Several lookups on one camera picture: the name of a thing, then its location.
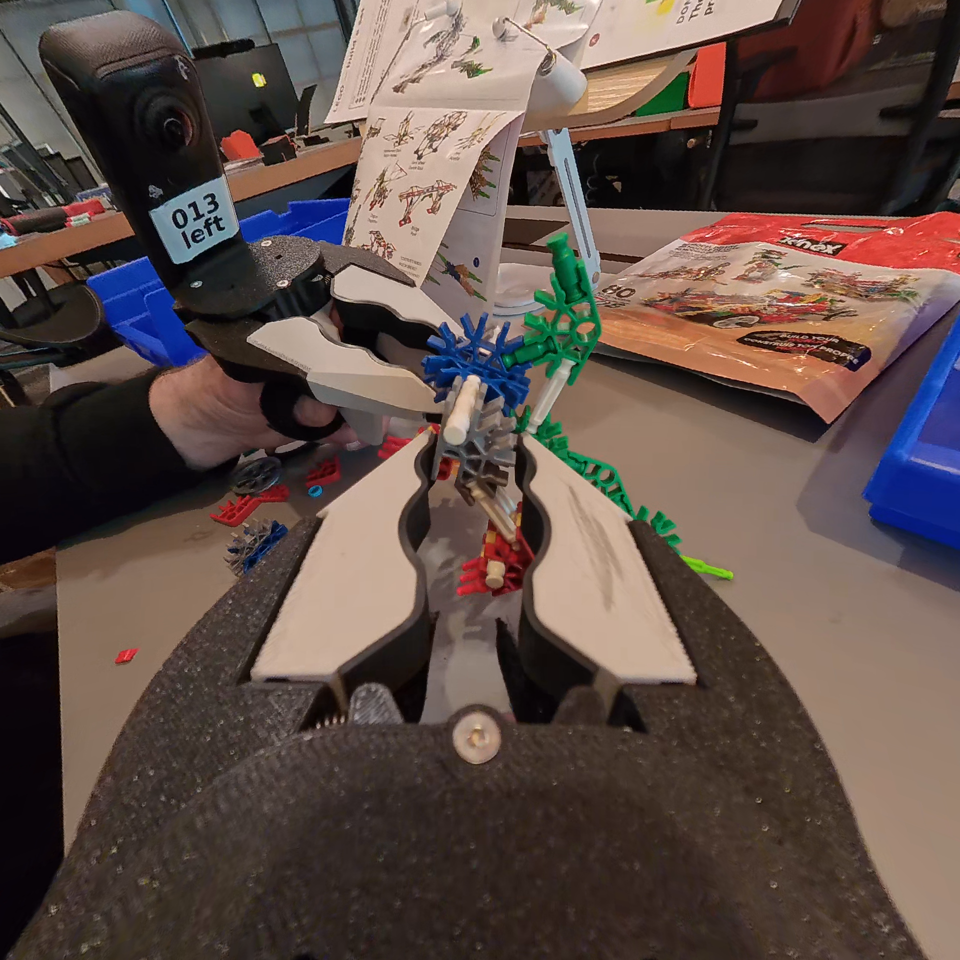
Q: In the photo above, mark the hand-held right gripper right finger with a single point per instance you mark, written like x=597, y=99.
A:
x=600, y=592

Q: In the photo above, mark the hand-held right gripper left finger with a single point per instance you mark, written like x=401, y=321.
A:
x=352, y=570

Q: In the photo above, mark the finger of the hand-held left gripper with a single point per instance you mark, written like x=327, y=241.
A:
x=382, y=296
x=360, y=379

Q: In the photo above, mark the multicoloured construction toy model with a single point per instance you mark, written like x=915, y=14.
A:
x=472, y=367

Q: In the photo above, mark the person's left forearm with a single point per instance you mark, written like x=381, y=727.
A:
x=82, y=465

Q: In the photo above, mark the person's left hand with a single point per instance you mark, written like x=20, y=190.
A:
x=210, y=412

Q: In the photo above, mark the blue snowflake toy connector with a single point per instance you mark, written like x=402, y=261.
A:
x=268, y=544

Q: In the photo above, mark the grey toy connector piece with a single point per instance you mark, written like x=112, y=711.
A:
x=240, y=546

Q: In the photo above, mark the black computer monitor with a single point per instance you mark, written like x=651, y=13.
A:
x=244, y=90

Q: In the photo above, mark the long wooden table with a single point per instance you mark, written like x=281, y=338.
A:
x=75, y=236

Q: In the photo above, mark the small black toy wheel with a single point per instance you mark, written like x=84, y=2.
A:
x=255, y=475

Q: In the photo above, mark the toy instruction booklet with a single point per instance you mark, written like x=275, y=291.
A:
x=420, y=150

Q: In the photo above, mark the blue plastic bin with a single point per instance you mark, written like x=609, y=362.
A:
x=142, y=300
x=922, y=465

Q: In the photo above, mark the black office chair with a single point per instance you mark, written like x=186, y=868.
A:
x=52, y=315

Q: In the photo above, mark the white booklet stand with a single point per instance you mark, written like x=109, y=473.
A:
x=570, y=172

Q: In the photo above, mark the small red toy connector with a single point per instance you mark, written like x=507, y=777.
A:
x=126, y=655

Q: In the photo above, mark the orange toy packaging bag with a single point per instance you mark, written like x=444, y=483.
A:
x=787, y=300

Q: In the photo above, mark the white printed paper sheet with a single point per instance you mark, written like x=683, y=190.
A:
x=675, y=26

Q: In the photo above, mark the red chair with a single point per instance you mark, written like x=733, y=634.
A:
x=787, y=52

